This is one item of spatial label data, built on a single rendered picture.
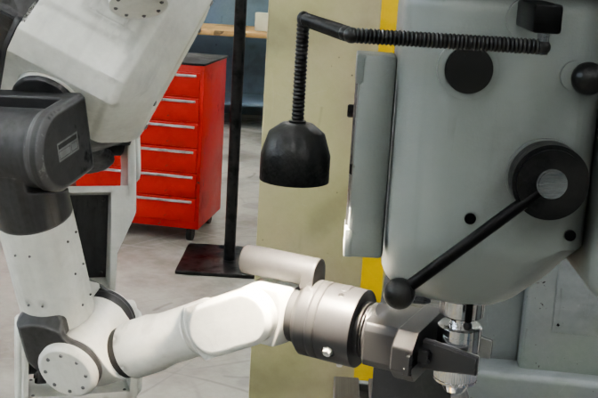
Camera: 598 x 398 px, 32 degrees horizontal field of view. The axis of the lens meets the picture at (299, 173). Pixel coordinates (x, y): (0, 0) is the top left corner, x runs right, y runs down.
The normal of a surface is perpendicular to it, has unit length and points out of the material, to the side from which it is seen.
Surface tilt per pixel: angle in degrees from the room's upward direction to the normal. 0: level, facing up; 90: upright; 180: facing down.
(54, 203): 92
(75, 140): 87
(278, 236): 90
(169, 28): 86
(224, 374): 0
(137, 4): 148
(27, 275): 108
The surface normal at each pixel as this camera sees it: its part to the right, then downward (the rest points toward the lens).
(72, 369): -0.26, 0.48
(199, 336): -0.43, 0.14
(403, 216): -0.80, 0.08
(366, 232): -0.04, 0.22
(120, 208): 0.29, 0.07
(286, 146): -0.24, -0.11
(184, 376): 0.06, -0.97
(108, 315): 0.55, -0.64
